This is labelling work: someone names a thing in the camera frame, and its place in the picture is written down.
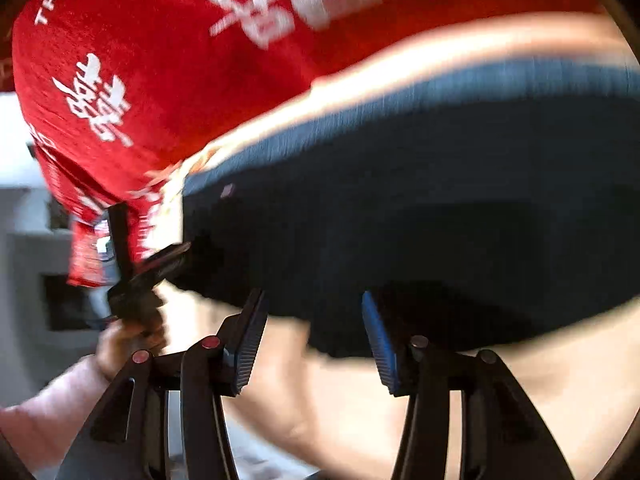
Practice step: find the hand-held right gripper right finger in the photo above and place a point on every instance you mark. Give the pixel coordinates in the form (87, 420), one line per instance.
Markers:
(379, 345)

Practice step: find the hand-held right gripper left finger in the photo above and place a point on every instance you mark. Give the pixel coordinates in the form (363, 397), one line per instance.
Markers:
(248, 342)

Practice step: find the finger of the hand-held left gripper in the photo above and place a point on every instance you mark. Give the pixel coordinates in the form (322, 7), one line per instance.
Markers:
(120, 245)
(165, 260)

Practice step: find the dark pants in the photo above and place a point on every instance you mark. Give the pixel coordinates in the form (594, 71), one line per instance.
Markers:
(400, 210)

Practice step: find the person's left hand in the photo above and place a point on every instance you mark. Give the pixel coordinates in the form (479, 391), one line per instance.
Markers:
(125, 347)

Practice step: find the white bed sheet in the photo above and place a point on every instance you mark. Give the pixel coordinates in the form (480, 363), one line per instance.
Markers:
(500, 410)

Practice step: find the red printed blanket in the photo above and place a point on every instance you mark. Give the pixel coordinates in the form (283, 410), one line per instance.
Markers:
(175, 60)

